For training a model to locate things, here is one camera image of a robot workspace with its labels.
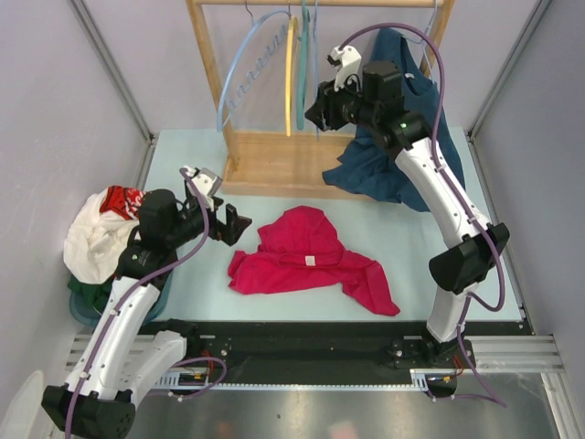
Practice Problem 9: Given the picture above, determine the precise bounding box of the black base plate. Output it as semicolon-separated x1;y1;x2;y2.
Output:
140;319;531;376

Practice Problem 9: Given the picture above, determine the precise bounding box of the light blue wire hanger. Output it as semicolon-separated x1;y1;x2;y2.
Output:
404;0;445;83

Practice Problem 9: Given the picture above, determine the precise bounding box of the teal hanger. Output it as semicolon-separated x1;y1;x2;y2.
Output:
296;0;311;131

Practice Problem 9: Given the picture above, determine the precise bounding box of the white and red shirt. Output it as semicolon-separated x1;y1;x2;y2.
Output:
63;186;145;284

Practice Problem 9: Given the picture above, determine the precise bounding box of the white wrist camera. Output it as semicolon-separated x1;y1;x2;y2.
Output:
179;166;223;210
327;45;362;91

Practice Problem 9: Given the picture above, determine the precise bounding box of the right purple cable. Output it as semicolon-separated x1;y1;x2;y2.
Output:
337;22;508;408

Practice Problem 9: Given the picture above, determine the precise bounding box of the light blue notched hanger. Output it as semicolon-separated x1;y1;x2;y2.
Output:
216;9;293;133

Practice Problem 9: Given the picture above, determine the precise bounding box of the dark blue t shirt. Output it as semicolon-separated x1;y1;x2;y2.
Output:
323;28;440;212

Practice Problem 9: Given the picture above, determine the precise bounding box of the pink t shirt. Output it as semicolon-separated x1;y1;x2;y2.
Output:
228;206;400;316

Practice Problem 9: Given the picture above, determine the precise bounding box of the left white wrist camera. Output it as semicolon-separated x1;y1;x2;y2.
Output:
179;166;223;210

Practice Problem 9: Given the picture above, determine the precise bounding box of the teal laundry basket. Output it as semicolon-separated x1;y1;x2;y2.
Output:
68;203;184;329

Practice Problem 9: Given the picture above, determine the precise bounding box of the thin blue hanger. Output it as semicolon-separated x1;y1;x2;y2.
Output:
311;0;326;141

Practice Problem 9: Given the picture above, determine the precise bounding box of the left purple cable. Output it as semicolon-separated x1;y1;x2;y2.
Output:
63;166;228;439

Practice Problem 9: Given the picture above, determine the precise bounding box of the wooden clothes rack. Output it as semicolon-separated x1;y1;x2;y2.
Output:
184;0;457;202

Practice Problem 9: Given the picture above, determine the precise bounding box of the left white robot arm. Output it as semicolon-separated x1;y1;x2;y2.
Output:
41;189;252;438

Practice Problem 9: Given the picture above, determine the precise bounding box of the green garment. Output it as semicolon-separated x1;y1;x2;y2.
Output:
68;274;113;311

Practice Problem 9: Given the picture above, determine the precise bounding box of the white slotted cable duct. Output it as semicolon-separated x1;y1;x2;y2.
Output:
152;369;429;393

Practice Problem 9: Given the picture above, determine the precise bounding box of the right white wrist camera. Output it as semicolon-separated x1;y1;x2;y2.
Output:
327;45;362;91

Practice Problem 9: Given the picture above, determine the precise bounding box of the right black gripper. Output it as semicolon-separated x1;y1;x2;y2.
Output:
305;71;378;132

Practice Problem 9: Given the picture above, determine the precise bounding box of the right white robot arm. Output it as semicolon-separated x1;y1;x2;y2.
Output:
305;59;510;367

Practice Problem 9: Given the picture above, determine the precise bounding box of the purple cable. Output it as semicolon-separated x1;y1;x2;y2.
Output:
337;22;508;408
63;166;228;439

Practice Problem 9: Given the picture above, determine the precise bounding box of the yellow hanger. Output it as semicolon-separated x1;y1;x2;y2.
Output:
284;16;299;137

